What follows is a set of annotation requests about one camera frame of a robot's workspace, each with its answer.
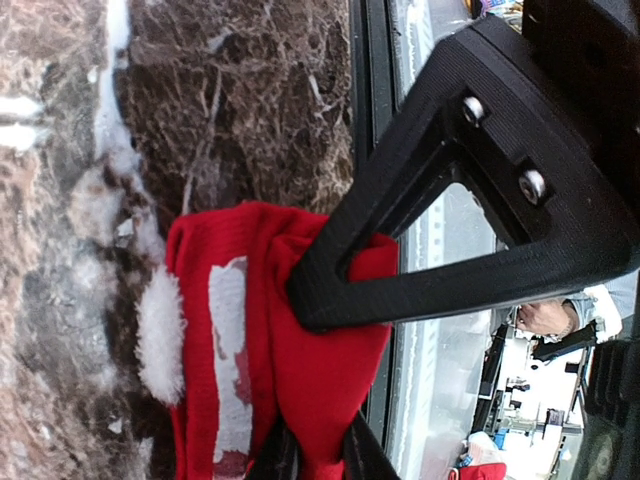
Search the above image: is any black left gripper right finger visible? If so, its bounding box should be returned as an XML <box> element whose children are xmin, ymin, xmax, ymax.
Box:
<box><xmin>343</xmin><ymin>414</ymin><xmax>400</xmax><ymax>480</ymax></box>

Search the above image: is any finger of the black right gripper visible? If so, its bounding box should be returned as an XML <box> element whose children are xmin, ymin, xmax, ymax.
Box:
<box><xmin>288</xmin><ymin>17</ymin><xmax>639</xmax><ymax>331</ymax></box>

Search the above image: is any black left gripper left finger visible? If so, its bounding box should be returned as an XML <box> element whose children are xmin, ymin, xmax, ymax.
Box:
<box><xmin>245</xmin><ymin>416</ymin><xmax>300</xmax><ymax>480</ymax></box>

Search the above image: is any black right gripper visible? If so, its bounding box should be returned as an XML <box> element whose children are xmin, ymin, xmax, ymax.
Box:
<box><xmin>522</xmin><ymin>1</ymin><xmax>639</xmax><ymax>200</ymax></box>

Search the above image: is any red sock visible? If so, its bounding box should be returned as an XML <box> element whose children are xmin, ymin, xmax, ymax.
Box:
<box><xmin>136</xmin><ymin>202</ymin><xmax>390</xmax><ymax>479</ymax></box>

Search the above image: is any white slotted cable duct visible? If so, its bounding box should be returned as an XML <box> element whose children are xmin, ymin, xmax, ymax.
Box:
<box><xmin>387</xmin><ymin>1</ymin><xmax>495</xmax><ymax>479</ymax></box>

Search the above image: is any black front table rail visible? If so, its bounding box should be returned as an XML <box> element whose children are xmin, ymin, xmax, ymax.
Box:
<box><xmin>349</xmin><ymin>1</ymin><xmax>395</xmax><ymax>447</ymax></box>

